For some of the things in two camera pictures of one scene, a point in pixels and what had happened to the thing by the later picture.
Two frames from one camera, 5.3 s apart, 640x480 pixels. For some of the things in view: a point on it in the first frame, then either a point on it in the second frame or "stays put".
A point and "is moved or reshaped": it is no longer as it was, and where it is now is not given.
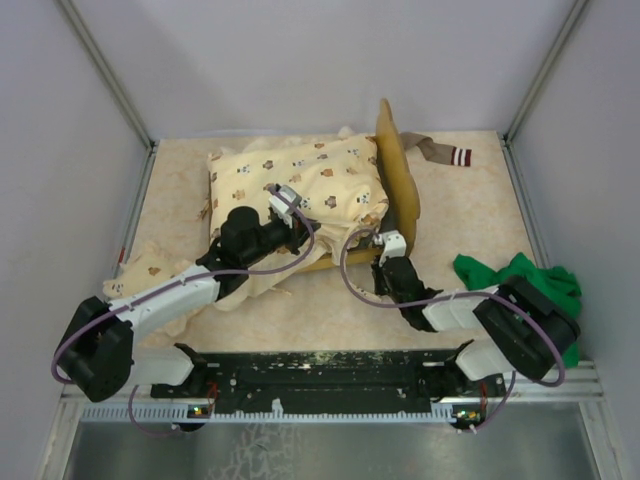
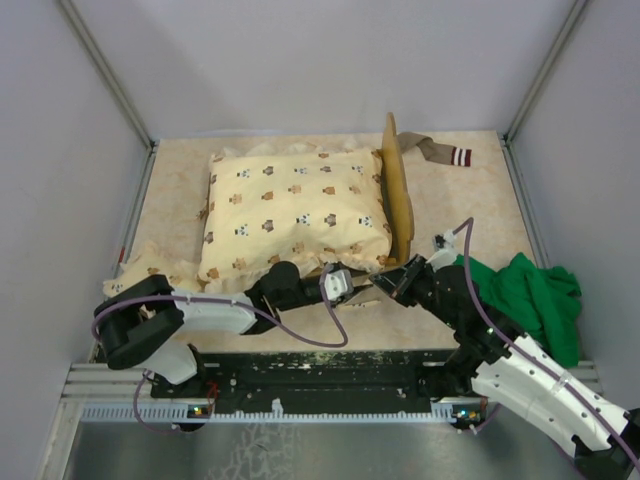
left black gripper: (300, 232) -> (350, 297)
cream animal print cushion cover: (338, 183) is moved or reshaped
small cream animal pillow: (152, 262) stays put
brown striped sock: (437, 152) stays put
